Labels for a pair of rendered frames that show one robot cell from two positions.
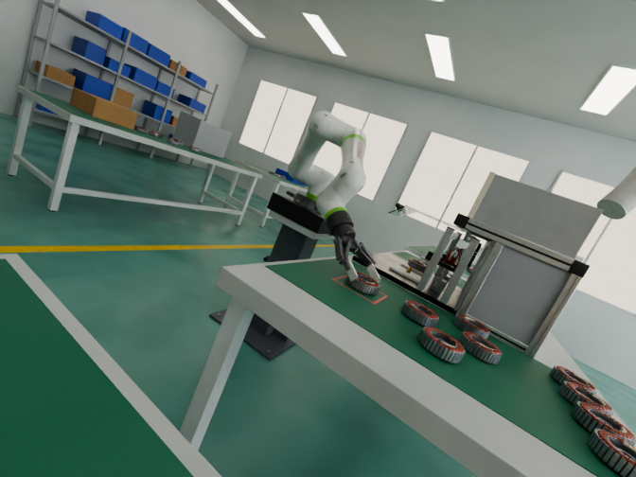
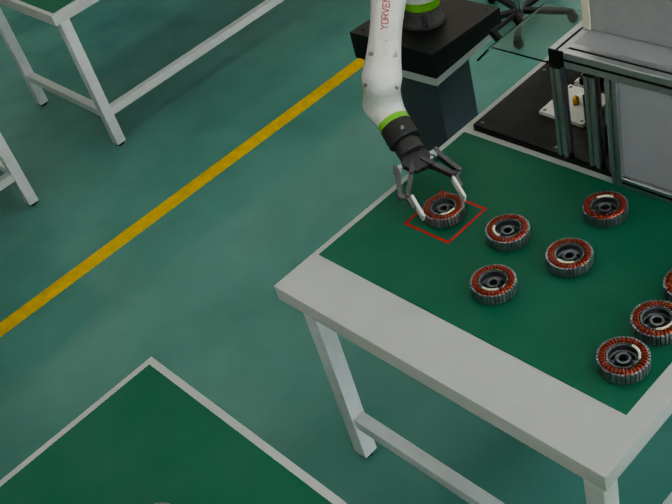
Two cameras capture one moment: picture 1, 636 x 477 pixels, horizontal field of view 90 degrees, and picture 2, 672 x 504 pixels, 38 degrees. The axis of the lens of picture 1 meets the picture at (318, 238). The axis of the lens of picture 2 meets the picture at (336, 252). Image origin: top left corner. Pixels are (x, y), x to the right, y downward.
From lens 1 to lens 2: 1.86 m
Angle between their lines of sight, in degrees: 41
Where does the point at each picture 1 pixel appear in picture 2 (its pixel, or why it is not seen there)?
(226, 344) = (319, 336)
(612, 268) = not seen: outside the picture
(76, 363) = (203, 413)
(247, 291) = (298, 303)
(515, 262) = (641, 99)
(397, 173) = not seen: outside the picture
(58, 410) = (204, 434)
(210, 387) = (331, 368)
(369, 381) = (390, 358)
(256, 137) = not seen: outside the picture
